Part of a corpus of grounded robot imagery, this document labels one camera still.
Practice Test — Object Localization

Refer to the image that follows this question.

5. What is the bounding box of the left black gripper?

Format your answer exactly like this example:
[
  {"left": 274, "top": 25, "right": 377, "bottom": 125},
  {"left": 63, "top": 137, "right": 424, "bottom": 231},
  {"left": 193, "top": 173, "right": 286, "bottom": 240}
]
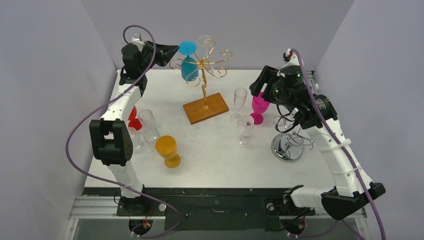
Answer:
[{"left": 138, "top": 41, "right": 179, "bottom": 74}]

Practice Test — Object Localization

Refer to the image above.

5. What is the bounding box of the blue plastic wine glass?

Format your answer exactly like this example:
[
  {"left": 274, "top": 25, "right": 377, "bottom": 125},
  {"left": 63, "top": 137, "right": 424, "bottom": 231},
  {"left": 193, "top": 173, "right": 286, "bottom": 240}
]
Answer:
[{"left": 178, "top": 41, "right": 199, "bottom": 82}]

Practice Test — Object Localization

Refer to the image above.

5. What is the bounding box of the clear glass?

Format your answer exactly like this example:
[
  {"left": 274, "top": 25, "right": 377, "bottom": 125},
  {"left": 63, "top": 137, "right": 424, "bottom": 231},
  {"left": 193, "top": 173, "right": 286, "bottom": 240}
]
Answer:
[
  {"left": 137, "top": 109, "right": 157, "bottom": 130},
  {"left": 128, "top": 127, "right": 143, "bottom": 151},
  {"left": 236, "top": 115, "right": 254, "bottom": 146},
  {"left": 230, "top": 87, "right": 248, "bottom": 124},
  {"left": 143, "top": 128, "right": 160, "bottom": 152},
  {"left": 196, "top": 35, "right": 216, "bottom": 62}
]

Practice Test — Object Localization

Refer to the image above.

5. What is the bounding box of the gold wire glass rack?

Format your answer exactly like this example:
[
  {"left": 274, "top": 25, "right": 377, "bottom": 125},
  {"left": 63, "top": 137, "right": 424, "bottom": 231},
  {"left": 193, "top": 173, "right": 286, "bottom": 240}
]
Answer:
[{"left": 168, "top": 41, "right": 233, "bottom": 125}]

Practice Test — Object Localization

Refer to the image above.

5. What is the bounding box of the red plastic wine glass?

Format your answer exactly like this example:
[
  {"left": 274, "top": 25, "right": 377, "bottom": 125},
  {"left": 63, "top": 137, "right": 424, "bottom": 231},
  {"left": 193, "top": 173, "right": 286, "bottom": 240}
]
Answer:
[{"left": 128, "top": 106, "right": 143, "bottom": 131}]

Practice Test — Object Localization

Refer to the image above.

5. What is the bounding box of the yellow plastic wine glass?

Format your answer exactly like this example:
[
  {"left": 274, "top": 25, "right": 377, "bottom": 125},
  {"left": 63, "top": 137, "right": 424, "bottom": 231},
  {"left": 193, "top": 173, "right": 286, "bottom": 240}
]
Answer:
[{"left": 155, "top": 135, "right": 181, "bottom": 168}]

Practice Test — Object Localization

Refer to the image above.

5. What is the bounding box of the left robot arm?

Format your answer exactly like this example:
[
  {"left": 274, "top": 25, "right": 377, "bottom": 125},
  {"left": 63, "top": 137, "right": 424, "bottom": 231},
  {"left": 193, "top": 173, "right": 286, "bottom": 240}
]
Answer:
[{"left": 89, "top": 41, "right": 179, "bottom": 215}]

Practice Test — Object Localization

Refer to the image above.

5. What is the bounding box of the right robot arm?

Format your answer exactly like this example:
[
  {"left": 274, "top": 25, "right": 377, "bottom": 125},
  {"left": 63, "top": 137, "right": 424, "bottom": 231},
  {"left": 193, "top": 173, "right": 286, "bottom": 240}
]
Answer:
[{"left": 249, "top": 65, "right": 386, "bottom": 221}]

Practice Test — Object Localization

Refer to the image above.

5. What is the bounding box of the pink plastic wine glass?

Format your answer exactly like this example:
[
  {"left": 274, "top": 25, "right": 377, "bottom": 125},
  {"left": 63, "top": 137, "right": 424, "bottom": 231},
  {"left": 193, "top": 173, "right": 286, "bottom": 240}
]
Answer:
[{"left": 250, "top": 91, "right": 271, "bottom": 125}]

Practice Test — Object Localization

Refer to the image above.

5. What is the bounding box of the clear glass on gold rack back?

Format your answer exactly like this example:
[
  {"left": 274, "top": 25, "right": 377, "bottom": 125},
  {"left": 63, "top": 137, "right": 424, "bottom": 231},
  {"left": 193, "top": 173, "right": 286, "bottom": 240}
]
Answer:
[{"left": 196, "top": 35, "right": 216, "bottom": 62}]

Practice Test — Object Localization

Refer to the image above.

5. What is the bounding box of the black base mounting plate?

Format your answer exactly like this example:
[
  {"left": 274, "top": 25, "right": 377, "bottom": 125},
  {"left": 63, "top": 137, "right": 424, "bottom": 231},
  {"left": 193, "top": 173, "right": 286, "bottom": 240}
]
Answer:
[{"left": 116, "top": 187, "right": 321, "bottom": 231}]

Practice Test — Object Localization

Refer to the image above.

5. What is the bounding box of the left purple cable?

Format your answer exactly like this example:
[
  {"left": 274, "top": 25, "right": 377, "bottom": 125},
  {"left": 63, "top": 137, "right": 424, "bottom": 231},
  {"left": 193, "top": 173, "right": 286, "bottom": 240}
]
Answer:
[{"left": 64, "top": 24, "right": 182, "bottom": 239}]

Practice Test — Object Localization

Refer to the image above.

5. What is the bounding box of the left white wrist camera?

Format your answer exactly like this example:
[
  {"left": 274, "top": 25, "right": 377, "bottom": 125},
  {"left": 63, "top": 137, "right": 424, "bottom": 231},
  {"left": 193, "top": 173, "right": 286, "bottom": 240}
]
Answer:
[{"left": 131, "top": 32, "right": 144, "bottom": 44}]

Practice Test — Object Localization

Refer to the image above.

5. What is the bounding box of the chrome wire glass rack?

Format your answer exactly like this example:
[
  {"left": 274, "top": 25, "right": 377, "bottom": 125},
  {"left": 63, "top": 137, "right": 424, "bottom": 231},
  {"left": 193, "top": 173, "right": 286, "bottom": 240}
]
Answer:
[{"left": 270, "top": 114, "right": 315, "bottom": 163}]

